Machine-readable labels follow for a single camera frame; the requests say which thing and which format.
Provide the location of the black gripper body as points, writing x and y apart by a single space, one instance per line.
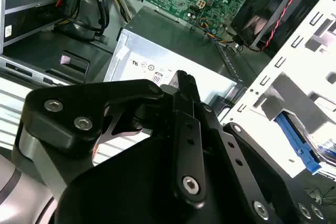
126 182

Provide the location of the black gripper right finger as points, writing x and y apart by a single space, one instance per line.
236 161

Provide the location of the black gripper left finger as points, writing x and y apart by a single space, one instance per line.
60 129

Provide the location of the hard disk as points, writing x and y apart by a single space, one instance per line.
296 142

